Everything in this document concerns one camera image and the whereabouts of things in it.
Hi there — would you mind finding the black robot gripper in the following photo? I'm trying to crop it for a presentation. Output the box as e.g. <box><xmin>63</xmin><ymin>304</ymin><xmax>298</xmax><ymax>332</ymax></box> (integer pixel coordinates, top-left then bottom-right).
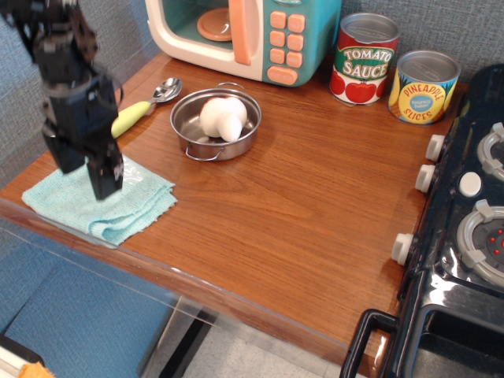
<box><xmin>42</xmin><ymin>70</ymin><xmax>124</xmax><ymax>200</ymax></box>

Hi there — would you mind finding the light blue cloth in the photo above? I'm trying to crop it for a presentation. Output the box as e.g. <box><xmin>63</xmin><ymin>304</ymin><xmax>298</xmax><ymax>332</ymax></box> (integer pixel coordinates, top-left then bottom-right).
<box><xmin>21</xmin><ymin>157</ymin><xmax>177</xmax><ymax>246</ymax></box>

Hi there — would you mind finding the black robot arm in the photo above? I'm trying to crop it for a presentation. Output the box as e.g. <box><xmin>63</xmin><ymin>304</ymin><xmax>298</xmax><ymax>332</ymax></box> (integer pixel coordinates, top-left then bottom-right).
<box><xmin>1</xmin><ymin>1</ymin><xmax>124</xmax><ymax>200</ymax></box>

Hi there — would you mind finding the small steel pot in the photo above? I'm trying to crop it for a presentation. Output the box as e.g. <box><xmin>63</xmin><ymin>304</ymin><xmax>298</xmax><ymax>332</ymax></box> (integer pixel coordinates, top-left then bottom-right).
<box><xmin>170</xmin><ymin>83</ymin><xmax>262</xmax><ymax>161</ymax></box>

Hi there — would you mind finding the white toy mushroom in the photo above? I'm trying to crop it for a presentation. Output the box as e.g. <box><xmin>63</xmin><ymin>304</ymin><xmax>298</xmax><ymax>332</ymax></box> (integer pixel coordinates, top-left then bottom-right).
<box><xmin>199</xmin><ymin>97</ymin><xmax>248</xmax><ymax>143</ymax></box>

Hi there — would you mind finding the orange microwave plate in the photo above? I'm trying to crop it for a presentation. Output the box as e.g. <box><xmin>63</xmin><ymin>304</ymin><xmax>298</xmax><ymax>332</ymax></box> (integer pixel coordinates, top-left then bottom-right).
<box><xmin>197</xmin><ymin>7</ymin><xmax>232</xmax><ymax>43</ymax></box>

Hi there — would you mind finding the orange object at corner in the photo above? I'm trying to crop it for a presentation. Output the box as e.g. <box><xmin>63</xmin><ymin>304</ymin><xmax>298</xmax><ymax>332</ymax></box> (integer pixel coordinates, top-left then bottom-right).
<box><xmin>17</xmin><ymin>362</ymin><xmax>54</xmax><ymax>378</ymax></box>

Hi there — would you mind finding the teal toy microwave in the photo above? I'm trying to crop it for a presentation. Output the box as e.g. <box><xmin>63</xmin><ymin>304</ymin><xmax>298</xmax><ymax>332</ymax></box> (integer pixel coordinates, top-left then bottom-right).
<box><xmin>146</xmin><ymin>0</ymin><xmax>341</xmax><ymax>87</ymax></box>

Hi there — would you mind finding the tomato sauce can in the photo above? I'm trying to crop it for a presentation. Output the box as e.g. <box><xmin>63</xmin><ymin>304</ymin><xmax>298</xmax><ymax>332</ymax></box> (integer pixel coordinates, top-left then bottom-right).
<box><xmin>330</xmin><ymin>13</ymin><xmax>400</xmax><ymax>105</ymax></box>

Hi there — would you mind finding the white stove knob bottom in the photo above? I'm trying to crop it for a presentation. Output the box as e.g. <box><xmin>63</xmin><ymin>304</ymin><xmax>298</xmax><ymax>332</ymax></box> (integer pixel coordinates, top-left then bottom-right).
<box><xmin>391</xmin><ymin>233</ymin><xmax>413</xmax><ymax>266</ymax></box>

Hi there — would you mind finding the white stove knob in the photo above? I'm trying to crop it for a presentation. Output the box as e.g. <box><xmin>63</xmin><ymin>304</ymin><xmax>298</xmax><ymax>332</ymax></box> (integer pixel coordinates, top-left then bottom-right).
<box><xmin>391</xmin><ymin>233</ymin><xmax>413</xmax><ymax>266</ymax></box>
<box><xmin>415</xmin><ymin>165</ymin><xmax>435</xmax><ymax>194</ymax></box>
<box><xmin>425</xmin><ymin>134</ymin><xmax>445</xmax><ymax>162</ymax></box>

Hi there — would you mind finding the white stove knob middle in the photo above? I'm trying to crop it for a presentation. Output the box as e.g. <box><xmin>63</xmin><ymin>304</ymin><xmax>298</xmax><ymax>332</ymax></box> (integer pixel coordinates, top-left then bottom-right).
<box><xmin>415</xmin><ymin>165</ymin><xmax>435</xmax><ymax>194</ymax></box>

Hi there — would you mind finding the white stove knob top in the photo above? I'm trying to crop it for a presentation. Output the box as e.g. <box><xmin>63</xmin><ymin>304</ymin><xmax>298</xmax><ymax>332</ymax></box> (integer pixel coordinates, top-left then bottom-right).
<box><xmin>425</xmin><ymin>134</ymin><xmax>445</xmax><ymax>162</ymax></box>

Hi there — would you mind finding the pineapple slices can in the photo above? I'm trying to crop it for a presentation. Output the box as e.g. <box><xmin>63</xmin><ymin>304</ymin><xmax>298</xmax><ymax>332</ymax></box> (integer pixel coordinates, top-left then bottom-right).
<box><xmin>388</xmin><ymin>50</ymin><xmax>461</xmax><ymax>125</ymax></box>

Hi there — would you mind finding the white round stove button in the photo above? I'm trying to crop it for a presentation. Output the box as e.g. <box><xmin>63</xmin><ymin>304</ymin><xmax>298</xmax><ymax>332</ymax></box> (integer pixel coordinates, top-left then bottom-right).
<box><xmin>458</xmin><ymin>172</ymin><xmax>482</xmax><ymax>198</ymax></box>

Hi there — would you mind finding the black toy stove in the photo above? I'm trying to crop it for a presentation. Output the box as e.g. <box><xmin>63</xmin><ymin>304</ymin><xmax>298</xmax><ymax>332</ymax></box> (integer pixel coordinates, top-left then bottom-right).
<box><xmin>339</xmin><ymin>64</ymin><xmax>504</xmax><ymax>378</ymax></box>

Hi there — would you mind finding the spoon with green handle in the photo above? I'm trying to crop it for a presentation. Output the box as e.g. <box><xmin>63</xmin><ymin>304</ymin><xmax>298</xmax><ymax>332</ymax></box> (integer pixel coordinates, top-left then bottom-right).
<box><xmin>111</xmin><ymin>77</ymin><xmax>183</xmax><ymax>139</ymax></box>

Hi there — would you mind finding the black oven door handle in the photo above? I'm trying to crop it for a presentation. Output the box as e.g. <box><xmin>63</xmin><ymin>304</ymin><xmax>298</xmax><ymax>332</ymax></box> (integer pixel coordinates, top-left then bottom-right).
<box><xmin>339</xmin><ymin>309</ymin><xmax>398</xmax><ymax>378</ymax></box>

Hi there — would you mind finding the grey burner ring lower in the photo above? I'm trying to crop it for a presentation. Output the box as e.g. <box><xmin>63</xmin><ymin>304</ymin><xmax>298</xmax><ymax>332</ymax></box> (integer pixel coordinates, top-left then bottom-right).
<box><xmin>456</xmin><ymin>198</ymin><xmax>504</xmax><ymax>288</ymax></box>

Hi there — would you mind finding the grey burner ring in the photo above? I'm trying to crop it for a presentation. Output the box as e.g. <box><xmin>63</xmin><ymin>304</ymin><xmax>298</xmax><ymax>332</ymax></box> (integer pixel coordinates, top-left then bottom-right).
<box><xmin>456</xmin><ymin>198</ymin><xmax>504</xmax><ymax>288</ymax></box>
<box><xmin>476</xmin><ymin>121</ymin><xmax>504</xmax><ymax>183</ymax></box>

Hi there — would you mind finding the grey burner ring upper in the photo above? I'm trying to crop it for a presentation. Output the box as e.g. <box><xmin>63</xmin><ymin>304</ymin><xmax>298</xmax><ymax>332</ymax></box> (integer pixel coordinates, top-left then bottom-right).
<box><xmin>476</xmin><ymin>121</ymin><xmax>504</xmax><ymax>183</ymax></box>

